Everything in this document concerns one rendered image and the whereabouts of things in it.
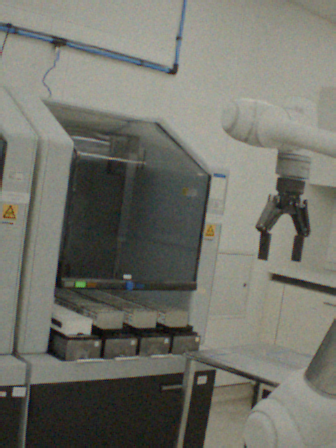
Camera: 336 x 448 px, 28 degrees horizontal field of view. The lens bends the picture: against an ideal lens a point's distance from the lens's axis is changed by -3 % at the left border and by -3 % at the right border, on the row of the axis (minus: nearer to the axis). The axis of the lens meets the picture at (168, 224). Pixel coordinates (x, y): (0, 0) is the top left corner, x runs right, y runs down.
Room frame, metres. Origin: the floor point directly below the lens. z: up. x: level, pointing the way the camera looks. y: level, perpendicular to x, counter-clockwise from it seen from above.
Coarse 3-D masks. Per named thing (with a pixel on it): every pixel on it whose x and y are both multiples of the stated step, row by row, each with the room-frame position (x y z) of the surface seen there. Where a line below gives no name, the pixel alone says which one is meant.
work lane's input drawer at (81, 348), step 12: (60, 336) 2.21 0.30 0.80; (72, 336) 2.18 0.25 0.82; (84, 336) 2.21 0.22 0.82; (96, 336) 2.24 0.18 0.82; (60, 348) 2.18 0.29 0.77; (72, 348) 2.17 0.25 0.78; (84, 348) 2.20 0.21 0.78; (96, 348) 2.23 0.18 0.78; (72, 360) 2.17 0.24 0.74; (84, 360) 2.15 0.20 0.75; (96, 360) 2.18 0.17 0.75
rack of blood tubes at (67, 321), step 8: (56, 304) 2.43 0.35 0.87; (56, 312) 2.29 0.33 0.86; (64, 312) 2.32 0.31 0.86; (72, 312) 2.34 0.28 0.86; (56, 320) 2.41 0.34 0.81; (64, 320) 2.21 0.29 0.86; (72, 320) 2.21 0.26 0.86; (80, 320) 2.23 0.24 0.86; (88, 320) 2.25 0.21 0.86; (56, 328) 2.24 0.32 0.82; (64, 328) 2.20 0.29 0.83; (72, 328) 2.21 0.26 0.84; (80, 328) 2.23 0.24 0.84; (88, 328) 2.25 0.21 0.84
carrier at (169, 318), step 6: (162, 312) 2.54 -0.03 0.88; (168, 312) 2.53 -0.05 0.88; (174, 312) 2.55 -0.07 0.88; (180, 312) 2.57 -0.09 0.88; (186, 312) 2.59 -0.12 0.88; (162, 318) 2.53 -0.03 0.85; (168, 318) 2.53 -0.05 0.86; (174, 318) 2.55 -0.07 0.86; (180, 318) 2.57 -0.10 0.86; (186, 318) 2.59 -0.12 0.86; (168, 324) 2.54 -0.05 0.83; (174, 324) 2.55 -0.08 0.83; (180, 324) 2.57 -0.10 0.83; (186, 324) 2.59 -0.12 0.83
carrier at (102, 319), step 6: (96, 312) 2.33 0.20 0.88; (102, 312) 2.34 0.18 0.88; (108, 312) 2.36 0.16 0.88; (114, 312) 2.38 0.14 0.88; (120, 312) 2.39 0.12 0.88; (96, 318) 2.32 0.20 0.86; (102, 318) 2.33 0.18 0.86; (108, 318) 2.35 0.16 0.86; (114, 318) 2.37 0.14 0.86; (120, 318) 2.38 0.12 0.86; (96, 324) 2.32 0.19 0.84; (102, 324) 2.33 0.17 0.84; (108, 324) 2.35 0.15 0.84; (114, 324) 2.37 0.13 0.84; (120, 324) 2.39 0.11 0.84
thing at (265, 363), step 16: (192, 352) 2.19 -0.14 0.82; (208, 352) 2.22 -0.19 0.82; (224, 352) 2.25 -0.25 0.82; (240, 352) 2.28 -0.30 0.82; (256, 352) 2.31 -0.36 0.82; (272, 352) 2.34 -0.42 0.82; (288, 352) 2.37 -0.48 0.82; (192, 368) 2.18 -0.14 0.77; (224, 368) 2.08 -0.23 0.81; (240, 368) 2.06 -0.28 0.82; (256, 368) 2.08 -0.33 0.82; (272, 368) 2.11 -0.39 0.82; (288, 368) 2.13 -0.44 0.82; (256, 384) 2.49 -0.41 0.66; (272, 384) 1.95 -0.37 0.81; (256, 400) 2.48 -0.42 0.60; (176, 432) 2.19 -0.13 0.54
